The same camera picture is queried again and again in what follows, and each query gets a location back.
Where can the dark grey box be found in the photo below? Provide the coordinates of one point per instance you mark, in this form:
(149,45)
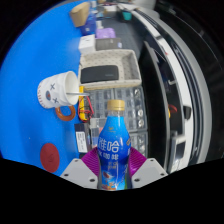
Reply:
(108,44)

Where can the blue box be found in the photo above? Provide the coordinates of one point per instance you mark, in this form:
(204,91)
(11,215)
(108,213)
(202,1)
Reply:
(88,26)

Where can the purple bag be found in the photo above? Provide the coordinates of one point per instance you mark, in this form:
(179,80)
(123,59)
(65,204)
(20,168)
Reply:
(106,33)

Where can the yellow multimeter with red leads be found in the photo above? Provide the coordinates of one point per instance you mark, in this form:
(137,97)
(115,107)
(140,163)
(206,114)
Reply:
(85,110)

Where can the small black rounded object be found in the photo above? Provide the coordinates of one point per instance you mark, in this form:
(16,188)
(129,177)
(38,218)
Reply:
(187,112)

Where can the small grey drawer cabinet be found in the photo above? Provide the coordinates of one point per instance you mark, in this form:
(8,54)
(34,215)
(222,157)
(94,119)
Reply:
(101,98)

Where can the white oscilloscope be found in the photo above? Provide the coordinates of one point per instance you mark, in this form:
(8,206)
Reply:
(173,150)

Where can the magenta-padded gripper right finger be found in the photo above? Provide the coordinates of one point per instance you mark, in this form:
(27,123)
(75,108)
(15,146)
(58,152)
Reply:
(148,171)

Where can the black box with white label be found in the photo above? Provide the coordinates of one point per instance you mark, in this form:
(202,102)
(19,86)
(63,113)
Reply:
(81,138)

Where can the white perforated tray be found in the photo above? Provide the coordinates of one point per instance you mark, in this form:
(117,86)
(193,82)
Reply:
(131,66)

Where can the blue drink bottle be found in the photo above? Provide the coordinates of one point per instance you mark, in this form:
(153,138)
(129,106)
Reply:
(113,146)

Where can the black rectangular device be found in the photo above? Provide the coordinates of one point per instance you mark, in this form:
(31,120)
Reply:
(99,74)

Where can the black workbench shelf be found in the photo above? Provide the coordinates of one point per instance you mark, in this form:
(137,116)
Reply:
(156,110)

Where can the small brown cardboard box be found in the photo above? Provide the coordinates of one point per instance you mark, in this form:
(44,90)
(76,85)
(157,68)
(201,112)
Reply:
(80,14)

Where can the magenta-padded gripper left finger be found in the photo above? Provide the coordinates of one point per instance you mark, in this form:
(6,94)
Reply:
(77,172)

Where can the small white box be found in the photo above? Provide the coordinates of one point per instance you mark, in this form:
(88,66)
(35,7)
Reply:
(87,44)

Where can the spoon in mug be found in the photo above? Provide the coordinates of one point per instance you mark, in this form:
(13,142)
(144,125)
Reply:
(80,93)

